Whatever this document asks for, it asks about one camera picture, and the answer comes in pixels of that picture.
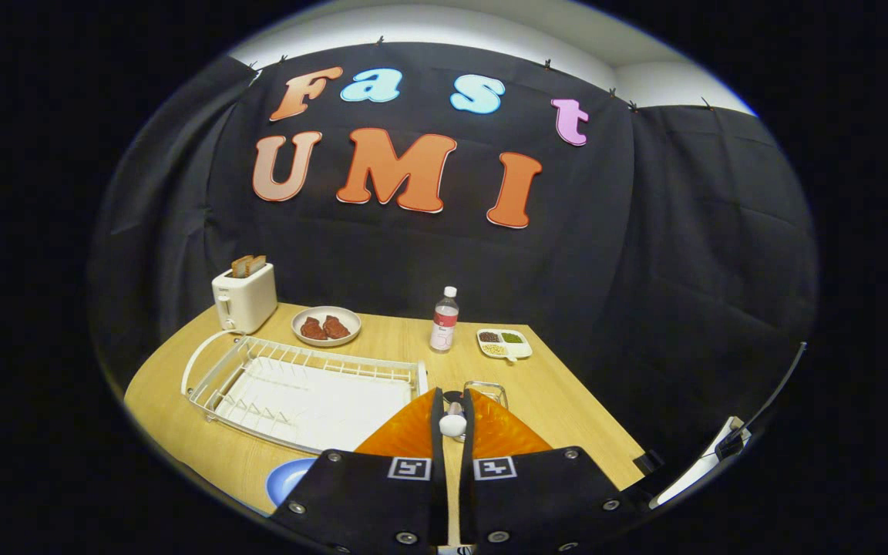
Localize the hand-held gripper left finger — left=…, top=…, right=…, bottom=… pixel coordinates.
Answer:
left=270, top=387, right=449, bottom=555

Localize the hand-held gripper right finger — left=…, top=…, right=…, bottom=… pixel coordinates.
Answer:
left=457, top=388, right=635, bottom=554

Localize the blue plate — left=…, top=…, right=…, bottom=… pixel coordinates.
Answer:
left=266, top=457, right=318, bottom=507

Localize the white wire dish rack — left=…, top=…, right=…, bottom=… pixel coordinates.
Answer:
left=181, top=329, right=429, bottom=456

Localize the white-handled spoon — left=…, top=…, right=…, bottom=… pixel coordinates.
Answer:
left=439, top=401, right=468, bottom=440

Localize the metal wire basket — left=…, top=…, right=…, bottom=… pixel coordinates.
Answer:
left=444, top=380, right=509, bottom=444

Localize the white divided dish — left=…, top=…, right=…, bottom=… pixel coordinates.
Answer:
left=476, top=328, right=533, bottom=362

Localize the beige plate with meat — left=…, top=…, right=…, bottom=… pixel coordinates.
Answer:
left=291, top=306, right=362, bottom=348

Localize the white power strip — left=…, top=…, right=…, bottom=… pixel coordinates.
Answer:
left=649, top=416, right=753, bottom=510

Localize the clear bottle with red label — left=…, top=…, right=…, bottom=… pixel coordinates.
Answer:
left=429, top=286, right=460, bottom=353

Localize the white toaster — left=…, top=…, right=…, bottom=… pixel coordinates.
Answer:
left=211, top=263, right=278, bottom=335

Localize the black backdrop cloth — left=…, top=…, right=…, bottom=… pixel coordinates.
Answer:
left=89, top=42, right=819, bottom=494

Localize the thin dark cable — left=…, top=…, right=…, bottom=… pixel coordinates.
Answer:
left=733, top=342, right=809, bottom=452

